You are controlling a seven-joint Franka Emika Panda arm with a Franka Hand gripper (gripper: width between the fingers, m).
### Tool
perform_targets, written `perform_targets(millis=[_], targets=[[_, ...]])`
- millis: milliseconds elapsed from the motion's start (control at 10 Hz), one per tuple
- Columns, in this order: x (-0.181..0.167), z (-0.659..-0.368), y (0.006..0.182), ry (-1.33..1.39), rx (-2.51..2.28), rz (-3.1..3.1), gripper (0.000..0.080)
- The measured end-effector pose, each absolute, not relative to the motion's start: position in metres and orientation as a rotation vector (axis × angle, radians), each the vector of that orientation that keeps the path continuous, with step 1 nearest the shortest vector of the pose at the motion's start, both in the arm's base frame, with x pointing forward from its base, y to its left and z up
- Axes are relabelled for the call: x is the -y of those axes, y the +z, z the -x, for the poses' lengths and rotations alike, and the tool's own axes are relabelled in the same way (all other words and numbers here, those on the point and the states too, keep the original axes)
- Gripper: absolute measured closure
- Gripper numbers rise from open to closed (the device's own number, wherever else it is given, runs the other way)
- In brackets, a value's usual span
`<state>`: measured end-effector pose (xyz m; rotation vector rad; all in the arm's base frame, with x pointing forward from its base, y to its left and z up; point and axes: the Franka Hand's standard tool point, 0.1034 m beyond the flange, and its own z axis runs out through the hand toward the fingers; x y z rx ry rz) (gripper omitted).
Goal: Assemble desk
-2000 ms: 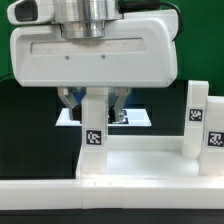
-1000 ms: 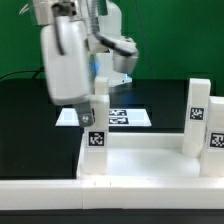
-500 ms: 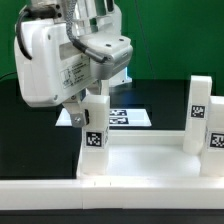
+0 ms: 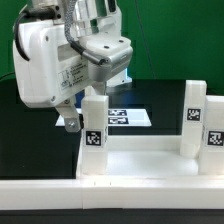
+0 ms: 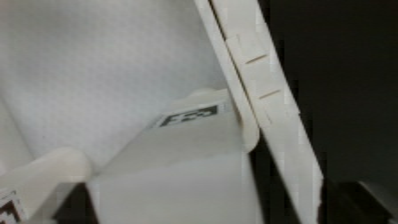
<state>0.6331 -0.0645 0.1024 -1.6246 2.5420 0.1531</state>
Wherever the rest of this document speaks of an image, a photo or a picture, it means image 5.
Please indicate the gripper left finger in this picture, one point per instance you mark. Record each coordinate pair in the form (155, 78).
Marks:
(76, 212)

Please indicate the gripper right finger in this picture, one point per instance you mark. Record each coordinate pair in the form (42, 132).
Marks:
(360, 204)

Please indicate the white desk leg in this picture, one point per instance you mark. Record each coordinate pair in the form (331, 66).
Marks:
(179, 179)
(38, 184)

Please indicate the white desk top tray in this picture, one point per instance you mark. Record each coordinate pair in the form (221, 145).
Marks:
(102, 59)

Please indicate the white front guide rail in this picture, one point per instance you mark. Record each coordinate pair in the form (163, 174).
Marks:
(250, 43)

